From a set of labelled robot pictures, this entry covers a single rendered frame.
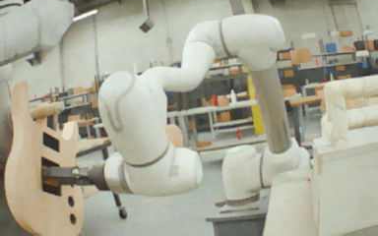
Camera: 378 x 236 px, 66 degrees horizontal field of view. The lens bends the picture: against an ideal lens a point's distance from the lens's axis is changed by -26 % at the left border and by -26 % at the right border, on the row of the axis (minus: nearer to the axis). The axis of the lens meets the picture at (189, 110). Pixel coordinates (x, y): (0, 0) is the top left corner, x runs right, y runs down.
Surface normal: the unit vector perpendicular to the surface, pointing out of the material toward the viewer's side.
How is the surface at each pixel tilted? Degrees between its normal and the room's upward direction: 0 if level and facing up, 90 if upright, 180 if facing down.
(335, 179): 90
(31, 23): 90
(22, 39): 90
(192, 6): 90
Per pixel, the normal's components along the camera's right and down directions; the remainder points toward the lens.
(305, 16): -0.24, 0.09
